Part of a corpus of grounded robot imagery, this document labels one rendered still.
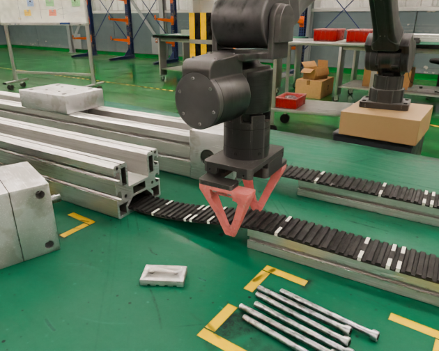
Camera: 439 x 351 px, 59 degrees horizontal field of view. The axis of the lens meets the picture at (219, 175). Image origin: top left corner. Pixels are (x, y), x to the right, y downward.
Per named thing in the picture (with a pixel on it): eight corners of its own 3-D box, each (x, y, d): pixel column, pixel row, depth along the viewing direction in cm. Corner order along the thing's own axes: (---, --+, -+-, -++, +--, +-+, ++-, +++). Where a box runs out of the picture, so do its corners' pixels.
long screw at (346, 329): (352, 333, 38) (353, 324, 37) (348, 339, 37) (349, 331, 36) (260, 288, 44) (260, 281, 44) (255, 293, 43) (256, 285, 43)
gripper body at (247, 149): (203, 174, 47) (201, 114, 45) (241, 151, 55) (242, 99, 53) (251, 185, 44) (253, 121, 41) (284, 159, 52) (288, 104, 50)
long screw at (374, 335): (379, 338, 37) (380, 329, 37) (375, 344, 36) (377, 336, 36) (283, 292, 43) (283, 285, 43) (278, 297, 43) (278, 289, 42)
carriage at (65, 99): (105, 116, 95) (102, 88, 92) (69, 127, 86) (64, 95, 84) (61, 109, 103) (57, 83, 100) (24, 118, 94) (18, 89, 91)
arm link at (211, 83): (295, 3, 42) (228, 5, 46) (236, -1, 33) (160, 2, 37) (289, 114, 46) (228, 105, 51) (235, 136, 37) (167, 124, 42)
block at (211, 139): (261, 166, 79) (263, 120, 76) (232, 188, 69) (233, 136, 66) (223, 159, 84) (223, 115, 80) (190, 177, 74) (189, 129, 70)
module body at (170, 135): (217, 162, 82) (217, 122, 78) (190, 177, 74) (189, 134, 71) (-7, 116, 119) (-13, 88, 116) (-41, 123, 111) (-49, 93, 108)
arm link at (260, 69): (282, 58, 45) (241, 56, 49) (251, 63, 40) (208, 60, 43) (279, 116, 48) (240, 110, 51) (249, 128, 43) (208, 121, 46)
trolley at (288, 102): (371, 131, 392) (388, 23, 354) (368, 146, 345) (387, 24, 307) (272, 120, 429) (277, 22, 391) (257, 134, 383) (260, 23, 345)
